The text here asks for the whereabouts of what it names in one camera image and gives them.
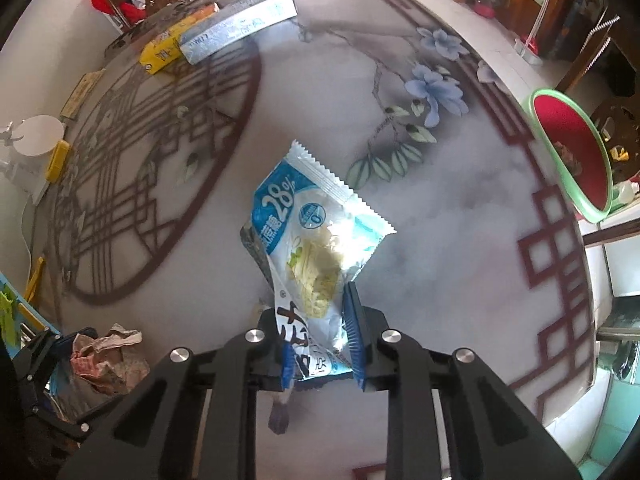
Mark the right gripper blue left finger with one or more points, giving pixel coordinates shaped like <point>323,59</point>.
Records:
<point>288,365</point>

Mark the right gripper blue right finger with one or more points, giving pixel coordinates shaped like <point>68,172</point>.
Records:
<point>357,333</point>

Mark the red white paper bag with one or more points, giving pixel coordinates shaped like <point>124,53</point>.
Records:
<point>107,359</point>

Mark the blue white snack packet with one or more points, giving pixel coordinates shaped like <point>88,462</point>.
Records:
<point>310,233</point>

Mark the blue white long box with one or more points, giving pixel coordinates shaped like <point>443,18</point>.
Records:
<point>232,23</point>

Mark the yellow orange drink box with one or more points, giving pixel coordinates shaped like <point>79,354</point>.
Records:
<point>165,47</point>

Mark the red green trash bin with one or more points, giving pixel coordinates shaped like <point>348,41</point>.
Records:
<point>577,149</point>

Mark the blue green toy board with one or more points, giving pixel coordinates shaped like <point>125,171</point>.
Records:
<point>20,322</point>

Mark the white desk lamp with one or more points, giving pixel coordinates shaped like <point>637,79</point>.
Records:
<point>28,146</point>

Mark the red white broom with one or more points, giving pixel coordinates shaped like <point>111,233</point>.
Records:
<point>524,48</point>

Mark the small red floor bin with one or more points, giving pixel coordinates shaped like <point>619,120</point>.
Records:
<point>485,8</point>

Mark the gold patterned flat box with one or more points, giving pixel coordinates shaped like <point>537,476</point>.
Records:
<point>80,93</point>

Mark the dark wooden chair right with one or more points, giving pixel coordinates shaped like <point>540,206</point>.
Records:
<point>617,115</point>

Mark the red bag on chair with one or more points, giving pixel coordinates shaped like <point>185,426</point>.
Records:
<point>127,9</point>

